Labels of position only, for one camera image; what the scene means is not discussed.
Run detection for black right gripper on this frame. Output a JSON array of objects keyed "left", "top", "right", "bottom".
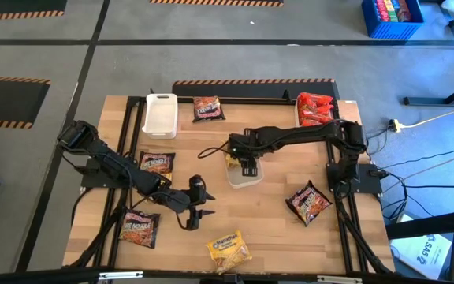
[{"left": 228, "top": 133, "right": 260, "bottom": 177}]

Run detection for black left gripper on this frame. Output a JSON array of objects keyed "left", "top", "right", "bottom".
[{"left": 171, "top": 174, "right": 217, "bottom": 232}]

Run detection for black Maruchan Fire Noodle pack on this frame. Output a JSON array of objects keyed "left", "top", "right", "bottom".
[
  {"left": 138, "top": 151, "right": 177, "bottom": 177},
  {"left": 285, "top": 180, "right": 333, "bottom": 228},
  {"left": 118, "top": 207, "right": 161, "bottom": 249},
  {"left": 192, "top": 95, "right": 226, "bottom": 122}
]

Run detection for white plastic bin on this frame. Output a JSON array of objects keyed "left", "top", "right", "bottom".
[
  {"left": 294, "top": 97, "right": 335, "bottom": 128},
  {"left": 225, "top": 151, "right": 265, "bottom": 189},
  {"left": 141, "top": 92, "right": 179, "bottom": 140}
]

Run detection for black hazard striped floor mat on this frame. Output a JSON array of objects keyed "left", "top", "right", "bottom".
[
  {"left": 171, "top": 77, "right": 341, "bottom": 100},
  {"left": 0, "top": 0, "right": 69, "bottom": 23},
  {"left": 0, "top": 75, "right": 52, "bottom": 130},
  {"left": 149, "top": 0, "right": 285, "bottom": 8}
]

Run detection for blue plastic crate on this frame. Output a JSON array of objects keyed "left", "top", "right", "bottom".
[{"left": 360, "top": 0, "right": 425, "bottom": 40}]

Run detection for black crossbar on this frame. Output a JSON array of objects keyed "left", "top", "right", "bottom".
[{"left": 0, "top": 267, "right": 454, "bottom": 284}]

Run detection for white printed cardboard box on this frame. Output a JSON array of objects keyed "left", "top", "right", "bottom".
[{"left": 390, "top": 232, "right": 452, "bottom": 281}]

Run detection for colourful boxes in crate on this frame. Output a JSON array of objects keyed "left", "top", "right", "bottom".
[{"left": 374, "top": 0, "right": 412, "bottom": 23}]

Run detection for black aluminium table frame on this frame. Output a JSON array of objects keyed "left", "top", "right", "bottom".
[{"left": 63, "top": 94, "right": 396, "bottom": 277}]

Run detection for silver metal bracket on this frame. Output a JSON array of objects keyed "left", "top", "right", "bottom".
[
  {"left": 316, "top": 275, "right": 363, "bottom": 284},
  {"left": 98, "top": 271, "right": 144, "bottom": 281}
]

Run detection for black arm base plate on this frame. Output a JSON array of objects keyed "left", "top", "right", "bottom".
[
  {"left": 326, "top": 163, "right": 384, "bottom": 194},
  {"left": 80, "top": 157, "right": 133, "bottom": 189}
]

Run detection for black desk leg frame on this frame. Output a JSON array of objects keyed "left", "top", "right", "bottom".
[{"left": 403, "top": 0, "right": 454, "bottom": 107}]

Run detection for yellow extension cord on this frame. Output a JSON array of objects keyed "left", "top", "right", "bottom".
[{"left": 400, "top": 105, "right": 454, "bottom": 129}]

